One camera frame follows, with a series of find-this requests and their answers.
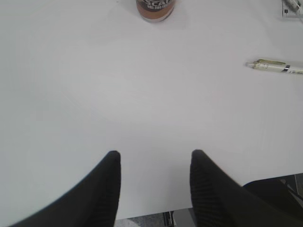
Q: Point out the clear plastic ruler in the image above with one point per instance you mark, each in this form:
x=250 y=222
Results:
x=287 y=12

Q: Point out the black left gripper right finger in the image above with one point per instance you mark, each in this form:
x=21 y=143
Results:
x=218 y=201

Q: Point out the black chair under table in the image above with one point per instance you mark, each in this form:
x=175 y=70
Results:
x=276 y=194

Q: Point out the brown coffee bottle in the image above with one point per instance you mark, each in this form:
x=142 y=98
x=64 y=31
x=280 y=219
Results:
x=155 y=10

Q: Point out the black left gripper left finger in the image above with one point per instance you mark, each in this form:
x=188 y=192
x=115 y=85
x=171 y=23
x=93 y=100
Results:
x=93 y=202

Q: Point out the grey pen left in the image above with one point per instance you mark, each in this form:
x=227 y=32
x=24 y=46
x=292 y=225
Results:
x=295 y=5

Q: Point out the cream white pen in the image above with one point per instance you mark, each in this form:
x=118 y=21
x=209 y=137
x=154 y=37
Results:
x=274 y=66

